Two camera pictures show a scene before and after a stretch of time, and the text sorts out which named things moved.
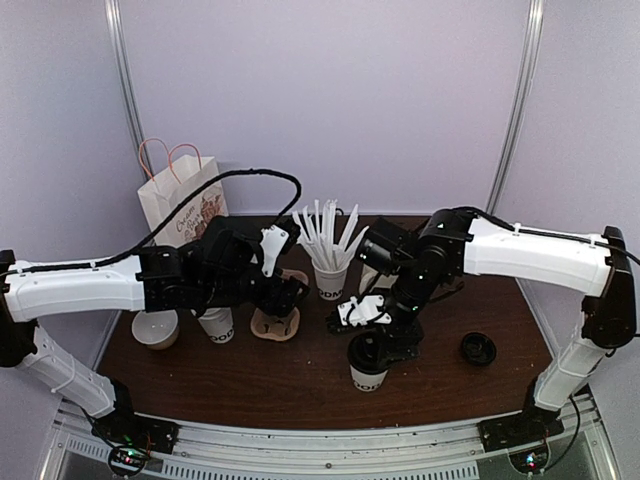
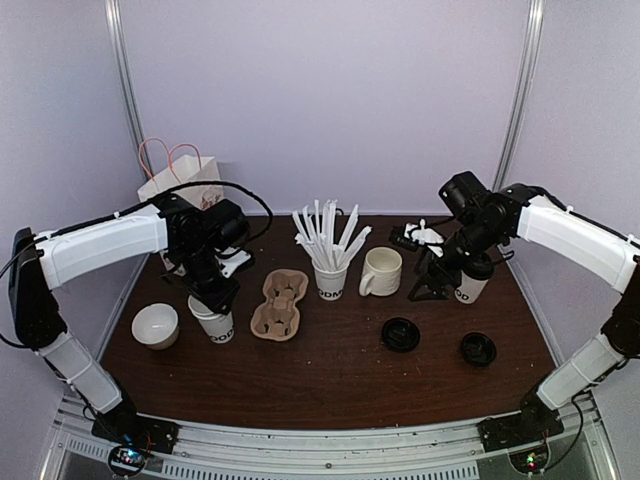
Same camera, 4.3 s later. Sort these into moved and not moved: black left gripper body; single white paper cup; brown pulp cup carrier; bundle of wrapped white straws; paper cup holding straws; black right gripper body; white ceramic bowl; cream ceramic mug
Moved: black right gripper body; single white paper cup; black left gripper body
Not moved: paper cup holding straws; cream ceramic mug; white ceramic bowl; bundle of wrapped white straws; brown pulp cup carrier
